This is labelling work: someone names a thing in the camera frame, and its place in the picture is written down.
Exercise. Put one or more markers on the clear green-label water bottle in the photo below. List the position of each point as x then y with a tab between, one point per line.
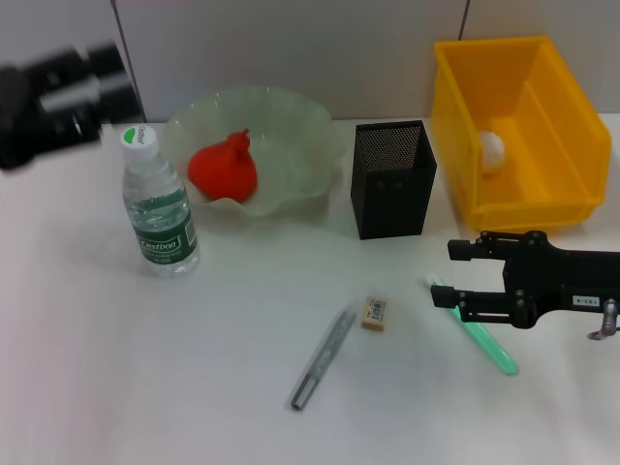
160	218

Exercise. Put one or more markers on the red-orange fruit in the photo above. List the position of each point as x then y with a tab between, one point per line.
220	169

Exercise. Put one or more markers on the translucent green fruit plate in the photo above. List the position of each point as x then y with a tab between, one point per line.
300	135

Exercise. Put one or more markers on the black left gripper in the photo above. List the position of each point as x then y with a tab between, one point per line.
29	121

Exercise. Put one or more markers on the beige eraser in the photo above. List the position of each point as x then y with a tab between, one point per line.
374	315

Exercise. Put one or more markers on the yellow plastic bin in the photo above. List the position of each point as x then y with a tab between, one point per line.
547	97

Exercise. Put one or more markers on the grey pen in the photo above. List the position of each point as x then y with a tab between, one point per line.
322	358

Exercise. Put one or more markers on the black mesh pen holder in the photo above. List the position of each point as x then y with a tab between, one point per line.
387	208

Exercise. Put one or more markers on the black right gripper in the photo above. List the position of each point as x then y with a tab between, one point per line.
571	276

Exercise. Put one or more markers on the white paper ball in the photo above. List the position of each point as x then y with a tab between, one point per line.
493	150

